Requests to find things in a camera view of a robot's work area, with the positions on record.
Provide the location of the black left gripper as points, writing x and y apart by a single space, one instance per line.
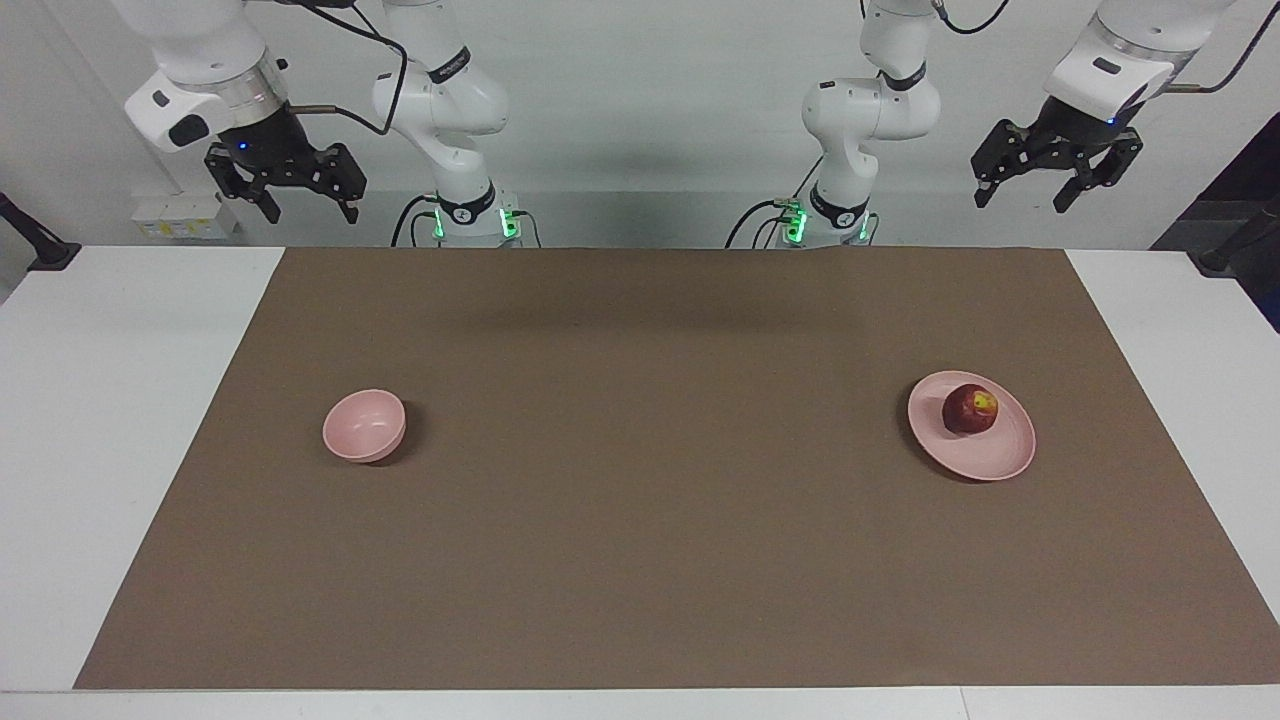
1075 135

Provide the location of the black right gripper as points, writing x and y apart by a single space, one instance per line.
275 145

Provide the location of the white wall socket box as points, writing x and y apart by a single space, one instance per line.
185 220

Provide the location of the pink plate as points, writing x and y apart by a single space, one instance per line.
990 455

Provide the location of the red apple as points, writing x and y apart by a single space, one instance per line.
968 412

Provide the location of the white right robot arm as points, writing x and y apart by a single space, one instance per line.
440 100

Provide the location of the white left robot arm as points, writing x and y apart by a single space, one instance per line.
870 110

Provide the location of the brown table mat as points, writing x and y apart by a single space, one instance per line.
640 500

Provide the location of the dark side panel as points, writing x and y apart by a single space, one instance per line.
1250 180

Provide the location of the pink bowl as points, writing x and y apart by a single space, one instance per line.
362 425

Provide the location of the black clamp stand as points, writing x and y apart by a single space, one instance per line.
50 255
1225 260

